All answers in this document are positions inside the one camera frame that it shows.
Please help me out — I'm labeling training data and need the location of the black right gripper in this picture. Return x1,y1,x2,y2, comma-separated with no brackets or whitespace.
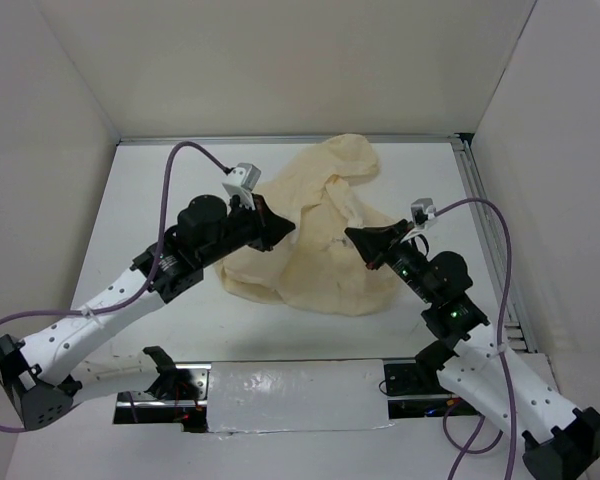
345,217,436,301

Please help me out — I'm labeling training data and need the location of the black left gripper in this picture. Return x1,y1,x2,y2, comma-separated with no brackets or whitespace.
198,192,295,267

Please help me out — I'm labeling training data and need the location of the cream yellow zip jacket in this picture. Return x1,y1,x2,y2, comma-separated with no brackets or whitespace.
215,134,399,316

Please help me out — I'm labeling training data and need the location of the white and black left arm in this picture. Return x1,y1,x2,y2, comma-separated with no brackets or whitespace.
0,194,295,431

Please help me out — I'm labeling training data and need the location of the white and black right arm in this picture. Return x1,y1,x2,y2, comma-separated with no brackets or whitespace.
345,220,600,479

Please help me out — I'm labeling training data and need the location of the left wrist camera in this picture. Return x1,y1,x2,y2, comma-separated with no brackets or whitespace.
222,163,261,210

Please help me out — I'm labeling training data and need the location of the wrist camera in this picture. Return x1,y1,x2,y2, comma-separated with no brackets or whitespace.
222,163,261,210
410,198,437,233

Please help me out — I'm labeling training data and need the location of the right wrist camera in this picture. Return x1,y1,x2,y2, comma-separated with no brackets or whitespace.
410,198,437,233

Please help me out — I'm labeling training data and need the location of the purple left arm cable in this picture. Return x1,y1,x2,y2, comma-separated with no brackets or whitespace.
0,142,234,434

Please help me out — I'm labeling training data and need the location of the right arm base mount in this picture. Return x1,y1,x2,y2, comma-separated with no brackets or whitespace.
378,359,477,420

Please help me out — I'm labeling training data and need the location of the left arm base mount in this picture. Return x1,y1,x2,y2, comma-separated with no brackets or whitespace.
113,346,211,433

